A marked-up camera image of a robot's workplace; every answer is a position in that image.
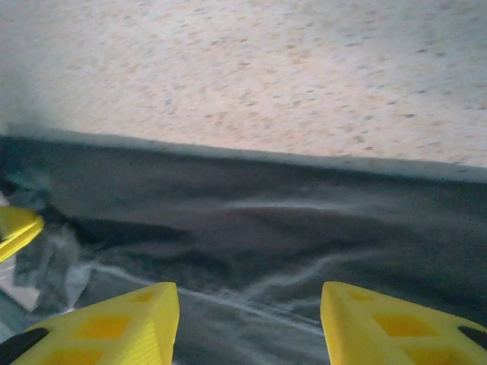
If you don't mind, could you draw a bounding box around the dark grey t-shirt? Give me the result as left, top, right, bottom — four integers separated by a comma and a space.
0, 127, 487, 365

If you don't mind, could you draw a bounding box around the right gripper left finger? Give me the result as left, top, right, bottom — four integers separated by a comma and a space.
0, 281, 180, 365

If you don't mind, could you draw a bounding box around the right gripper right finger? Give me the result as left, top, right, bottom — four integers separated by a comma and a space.
320, 281, 487, 365

